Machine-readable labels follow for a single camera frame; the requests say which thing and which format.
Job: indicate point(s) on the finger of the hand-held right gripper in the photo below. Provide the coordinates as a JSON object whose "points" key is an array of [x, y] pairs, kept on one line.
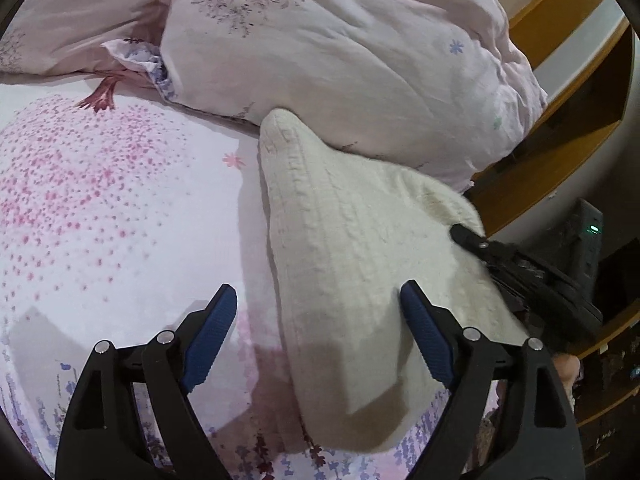
{"points": [[472, 241]]}

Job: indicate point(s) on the pink floral bed sheet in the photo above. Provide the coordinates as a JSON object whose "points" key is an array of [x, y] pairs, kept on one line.
{"points": [[100, 185]]}

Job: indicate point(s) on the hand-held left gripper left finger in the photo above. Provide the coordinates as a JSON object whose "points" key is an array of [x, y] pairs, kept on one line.
{"points": [[210, 340]]}

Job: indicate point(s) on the pink floral duvet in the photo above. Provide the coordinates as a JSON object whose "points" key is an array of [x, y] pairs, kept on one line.
{"points": [[325, 60]]}

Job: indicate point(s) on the small pink floral pillow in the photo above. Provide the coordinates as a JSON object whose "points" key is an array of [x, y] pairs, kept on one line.
{"points": [[75, 15]]}

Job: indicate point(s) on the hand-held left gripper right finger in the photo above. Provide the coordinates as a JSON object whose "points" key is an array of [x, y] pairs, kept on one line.
{"points": [[427, 340]]}

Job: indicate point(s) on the wooden shelf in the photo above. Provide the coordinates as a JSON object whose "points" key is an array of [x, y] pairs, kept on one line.
{"points": [[610, 350]]}

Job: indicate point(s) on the wooden headboard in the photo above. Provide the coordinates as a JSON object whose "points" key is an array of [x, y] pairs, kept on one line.
{"points": [[545, 25]]}

